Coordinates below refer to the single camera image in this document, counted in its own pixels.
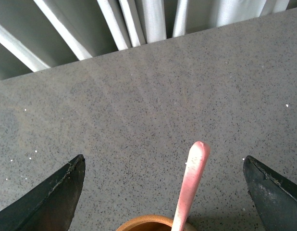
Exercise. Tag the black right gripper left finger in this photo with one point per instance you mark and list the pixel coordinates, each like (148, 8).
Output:
(51, 205)

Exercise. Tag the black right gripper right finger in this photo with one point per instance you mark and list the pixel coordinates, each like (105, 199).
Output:
(274, 196)

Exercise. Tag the grey pleated curtain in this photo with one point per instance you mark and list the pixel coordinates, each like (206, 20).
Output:
(40, 34)

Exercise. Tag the pink chopstick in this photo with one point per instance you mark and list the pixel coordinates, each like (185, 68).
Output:
(196, 162)

